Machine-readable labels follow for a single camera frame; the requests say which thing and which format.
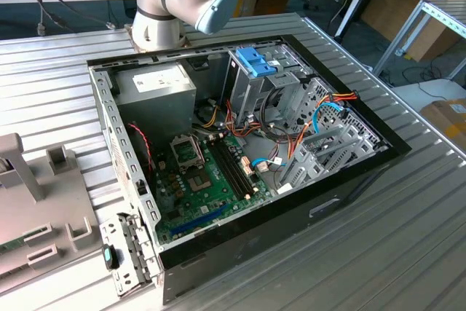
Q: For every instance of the green RAM stick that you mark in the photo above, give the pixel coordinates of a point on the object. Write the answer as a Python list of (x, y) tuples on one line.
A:
[(11, 247)]

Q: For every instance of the CPU socket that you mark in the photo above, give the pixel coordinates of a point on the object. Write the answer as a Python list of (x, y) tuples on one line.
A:
[(199, 181)]

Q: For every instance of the black RAM slot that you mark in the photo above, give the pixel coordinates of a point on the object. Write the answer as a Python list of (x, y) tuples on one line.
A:
[(232, 169), (227, 170), (236, 168), (240, 167)]

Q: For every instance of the grey power supply unit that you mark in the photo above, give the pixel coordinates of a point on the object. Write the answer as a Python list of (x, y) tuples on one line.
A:
[(156, 110)]

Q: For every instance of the white board connector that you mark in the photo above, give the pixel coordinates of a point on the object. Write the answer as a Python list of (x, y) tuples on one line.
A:
[(247, 166)]

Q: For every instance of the green motherboard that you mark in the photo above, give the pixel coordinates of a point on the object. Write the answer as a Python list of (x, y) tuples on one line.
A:
[(189, 203)]

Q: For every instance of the black open PC case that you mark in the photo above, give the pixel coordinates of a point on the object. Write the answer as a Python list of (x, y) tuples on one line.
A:
[(255, 242)]

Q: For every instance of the grey parts rack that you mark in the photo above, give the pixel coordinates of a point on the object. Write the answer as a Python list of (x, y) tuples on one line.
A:
[(47, 198)]

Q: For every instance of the metal shelf frame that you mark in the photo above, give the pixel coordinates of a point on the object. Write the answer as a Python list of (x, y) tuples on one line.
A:
[(433, 10)]

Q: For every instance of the small brown cardboard box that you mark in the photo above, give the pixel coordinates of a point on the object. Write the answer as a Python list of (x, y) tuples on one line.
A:
[(271, 6)]

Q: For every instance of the metal drive cage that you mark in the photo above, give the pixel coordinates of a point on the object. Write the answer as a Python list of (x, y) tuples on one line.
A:
[(251, 96)]

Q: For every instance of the blue expansion slot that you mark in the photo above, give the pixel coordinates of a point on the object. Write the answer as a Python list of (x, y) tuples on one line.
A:
[(198, 220)]

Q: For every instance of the white side table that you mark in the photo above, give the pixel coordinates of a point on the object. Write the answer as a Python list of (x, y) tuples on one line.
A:
[(437, 92)]

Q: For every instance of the cardboard box with label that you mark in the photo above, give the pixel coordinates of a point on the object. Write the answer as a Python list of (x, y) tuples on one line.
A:
[(446, 121)]

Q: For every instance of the large brown cardboard box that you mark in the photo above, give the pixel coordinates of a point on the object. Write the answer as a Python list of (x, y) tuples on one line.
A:
[(397, 16)]

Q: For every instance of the black tripod stand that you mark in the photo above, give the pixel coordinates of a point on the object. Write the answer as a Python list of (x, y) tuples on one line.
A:
[(348, 16)]

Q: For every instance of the blue plastic drive latch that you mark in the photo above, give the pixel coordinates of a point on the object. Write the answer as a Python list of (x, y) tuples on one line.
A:
[(255, 61)]

